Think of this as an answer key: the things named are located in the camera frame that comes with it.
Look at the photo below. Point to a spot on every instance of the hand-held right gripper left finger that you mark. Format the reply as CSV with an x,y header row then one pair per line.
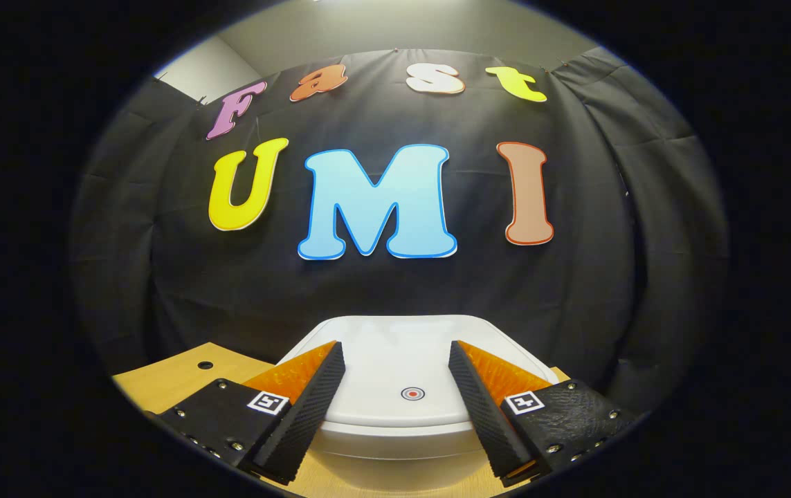
x,y
308,415

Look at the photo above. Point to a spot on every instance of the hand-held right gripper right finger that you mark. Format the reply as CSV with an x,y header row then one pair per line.
x,y
482,415

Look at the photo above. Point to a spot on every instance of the white desktop garbage bin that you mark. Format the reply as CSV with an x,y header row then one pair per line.
x,y
395,360

